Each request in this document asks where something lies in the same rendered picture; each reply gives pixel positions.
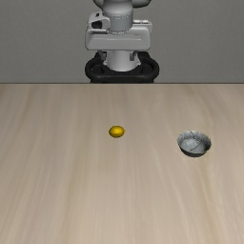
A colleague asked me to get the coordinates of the yellow lemon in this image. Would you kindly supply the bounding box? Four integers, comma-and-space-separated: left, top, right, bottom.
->
108, 125, 127, 139

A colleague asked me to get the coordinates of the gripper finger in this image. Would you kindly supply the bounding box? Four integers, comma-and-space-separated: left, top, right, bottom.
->
95, 50, 108, 62
129, 50, 140, 62

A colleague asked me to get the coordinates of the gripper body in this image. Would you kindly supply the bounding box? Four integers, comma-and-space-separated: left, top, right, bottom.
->
84, 10, 153, 52

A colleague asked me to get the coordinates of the grey metal bowl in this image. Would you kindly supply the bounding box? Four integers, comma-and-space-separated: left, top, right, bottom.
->
175, 129, 213, 159

